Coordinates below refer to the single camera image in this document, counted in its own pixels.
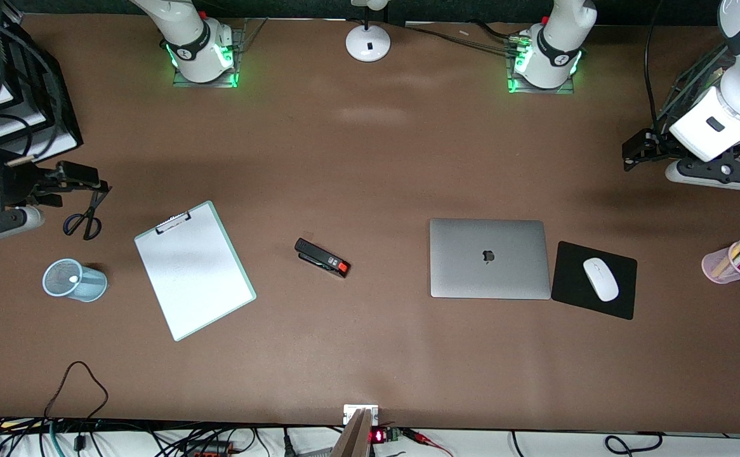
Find black scissors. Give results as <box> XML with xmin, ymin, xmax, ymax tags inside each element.
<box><xmin>63</xmin><ymin>188</ymin><xmax>112</xmax><ymax>241</ymax></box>

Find black mouse pad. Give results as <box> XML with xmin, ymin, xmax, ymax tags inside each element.
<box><xmin>551</xmin><ymin>241</ymin><xmax>638</xmax><ymax>321</ymax></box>

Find white computer mouse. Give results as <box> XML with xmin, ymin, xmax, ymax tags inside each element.
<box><xmin>583</xmin><ymin>257</ymin><xmax>619</xmax><ymax>302</ymax></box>

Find black document tray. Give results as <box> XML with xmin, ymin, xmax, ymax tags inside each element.
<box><xmin>0</xmin><ymin>14</ymin><xmax>84</xmax><ymax>163</ymax></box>

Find pink mesh pen cup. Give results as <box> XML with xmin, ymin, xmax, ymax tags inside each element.
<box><xmin>702</xmin><ymin>240</ymin><xmax>740</xmax><ymax>284</ymax></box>

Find black base power cable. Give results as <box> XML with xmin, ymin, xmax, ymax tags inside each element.
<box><xmin>402</xmin><ymin>21</ymin><xmax>524</xmax><ymax>56</ymax></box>

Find white paper sheet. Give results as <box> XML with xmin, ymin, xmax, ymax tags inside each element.
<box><xmin>136</xmin><ymin>206</ymin><xmax>253</xmax><ymax>339</ymax></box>

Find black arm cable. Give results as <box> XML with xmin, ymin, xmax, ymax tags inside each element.
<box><xmin>643</xmin><ymin>0</ymin><xmax>665</xmax><ymax>126</ymax></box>
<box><xmin>0</xmin><ymin>8</ymin><xmax>61</xmax><ymax>161</ymax></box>

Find red clip lead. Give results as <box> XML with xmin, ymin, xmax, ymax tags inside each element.
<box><xmin>402</xmin><ymin>428</ymin><xmax>454</xmax><ymax>457</ymax></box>

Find mint green clipboard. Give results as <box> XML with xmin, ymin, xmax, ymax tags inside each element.
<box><xmin>134</xmin><ymin>201</ymin><xmax>257</xmax><ymax>342</ymax></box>

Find white mounting plate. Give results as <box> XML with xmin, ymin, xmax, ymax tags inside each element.
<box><xmin>343</xmin><ymin>404</ymin><xmax>380</xmax><ymax>425</ymax></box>

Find black orange power strip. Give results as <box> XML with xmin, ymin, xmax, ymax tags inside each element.
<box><xmin>183</xmin><ymin>441</ymin><xmax>235</xmax><ymax>457</ymax></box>

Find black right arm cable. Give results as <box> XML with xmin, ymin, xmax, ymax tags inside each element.
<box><xmin>0</xmin><ymin>8</ymin><xmax>61</xmax><ymax>161</ymax></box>

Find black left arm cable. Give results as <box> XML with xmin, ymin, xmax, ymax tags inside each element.
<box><xmin>643</xmin><ymin>0</ymin><xmax>665</xmax><ymax>126</ymax></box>

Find black wire mesh tray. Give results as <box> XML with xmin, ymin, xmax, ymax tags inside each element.
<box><xmin>657</xmin><ymin>43</ymin><xmax>740</xmax><ymax>173</ymax></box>

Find white lamp stand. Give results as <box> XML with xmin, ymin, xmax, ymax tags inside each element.
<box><xmin>345</xmin><ymin>0</ymin><xmax>391</xmax><ymax>63</ymax></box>

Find metal base plate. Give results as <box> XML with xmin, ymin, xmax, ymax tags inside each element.
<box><xmin>507</xmin><ymin>37</ymin><xmax>576</xmax><ymax>96</ymax></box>
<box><xmin>172</xmin><ymin>27</ymin><xmax>242</xmax><ymax>89</ymax></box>

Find black coiled cable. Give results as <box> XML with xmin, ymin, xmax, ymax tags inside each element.
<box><xmin>604</xmin><ymin>432</ymin><xmax>664</xmax><ymax>456</ymax></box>

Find aluminium profile post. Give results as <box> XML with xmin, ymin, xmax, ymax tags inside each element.
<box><xmin>331</xmin><ymin>408</ymin><xmax>374</xmax><ymax>457</ymax></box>

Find silver laptop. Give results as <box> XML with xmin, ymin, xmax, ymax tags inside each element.
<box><xmin>429</xmin><ymin>218</ymin><xmax>552</xmax><ymax>300</ymax></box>

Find blue mesh pen cup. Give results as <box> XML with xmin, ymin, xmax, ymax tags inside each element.
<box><xmin>43</xmin><ymin>258</ymin><xmax>108</xmax><ymax>303</ymax></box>

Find black stapler red end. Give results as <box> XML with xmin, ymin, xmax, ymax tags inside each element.
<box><xmin>294</xmin><ymin>238</ymin><xmax>351</xmax><ymax>279</ymax></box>

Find thin black looped cable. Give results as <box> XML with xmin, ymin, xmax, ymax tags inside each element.
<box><xmin>43</xmin><ymin>361</ymin><xmax>110</xmax><ymax>421</ymax></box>

